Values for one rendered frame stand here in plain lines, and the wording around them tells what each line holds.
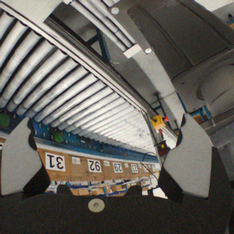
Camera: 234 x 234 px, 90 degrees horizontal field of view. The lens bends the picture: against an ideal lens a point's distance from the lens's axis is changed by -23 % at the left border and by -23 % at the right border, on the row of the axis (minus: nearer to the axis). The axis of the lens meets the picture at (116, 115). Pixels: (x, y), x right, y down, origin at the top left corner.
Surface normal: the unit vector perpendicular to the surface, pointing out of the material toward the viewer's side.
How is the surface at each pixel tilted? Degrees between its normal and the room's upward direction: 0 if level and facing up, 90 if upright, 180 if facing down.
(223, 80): 90
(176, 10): 90
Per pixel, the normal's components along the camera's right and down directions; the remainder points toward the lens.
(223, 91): -0.82, -0.13
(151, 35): -0.58, -0.28
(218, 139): -0.96, 0.04
